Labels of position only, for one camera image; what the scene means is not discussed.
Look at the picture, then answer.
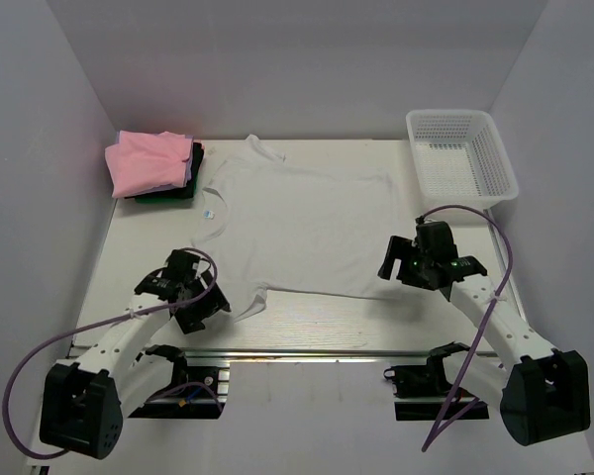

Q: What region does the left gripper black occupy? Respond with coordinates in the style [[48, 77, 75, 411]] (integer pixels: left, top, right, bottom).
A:
[[176, 269, 231, 333]]

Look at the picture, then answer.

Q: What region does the white t shirt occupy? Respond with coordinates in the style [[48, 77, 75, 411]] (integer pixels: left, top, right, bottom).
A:
[[192, 135, 403, 321]]

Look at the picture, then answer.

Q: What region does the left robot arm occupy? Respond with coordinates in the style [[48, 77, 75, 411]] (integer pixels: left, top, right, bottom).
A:
[[39, 247, 231, 459]]

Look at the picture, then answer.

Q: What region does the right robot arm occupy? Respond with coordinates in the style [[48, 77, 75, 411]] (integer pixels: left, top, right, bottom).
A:
[[378, 219, 591, 446]]

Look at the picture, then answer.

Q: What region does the green folded t shirt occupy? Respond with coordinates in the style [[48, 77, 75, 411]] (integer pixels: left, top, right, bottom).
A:
[[134, 196, 193, 205]]

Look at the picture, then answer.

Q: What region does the white plastic basket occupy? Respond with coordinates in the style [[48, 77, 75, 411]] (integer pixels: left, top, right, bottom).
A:
[[406, 109, 519, 210]]

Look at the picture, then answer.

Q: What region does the black folded t shirt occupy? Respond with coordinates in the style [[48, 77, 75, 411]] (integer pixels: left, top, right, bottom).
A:
[[131, 141, 205, 199]]

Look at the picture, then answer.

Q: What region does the pink folded t shirt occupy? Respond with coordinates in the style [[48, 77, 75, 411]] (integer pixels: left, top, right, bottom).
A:
[[105, 131, 193, 199]]

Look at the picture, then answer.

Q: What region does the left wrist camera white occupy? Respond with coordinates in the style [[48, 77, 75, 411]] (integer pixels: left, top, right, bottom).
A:
[[191, 253, 213, 278]]

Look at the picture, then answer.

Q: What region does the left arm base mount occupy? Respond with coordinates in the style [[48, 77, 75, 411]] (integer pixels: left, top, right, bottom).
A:
[[130, 362, 230, 421]]

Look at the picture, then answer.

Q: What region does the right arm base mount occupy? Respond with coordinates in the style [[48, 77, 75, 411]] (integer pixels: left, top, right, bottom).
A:
[[383, 364, 489, 422]]

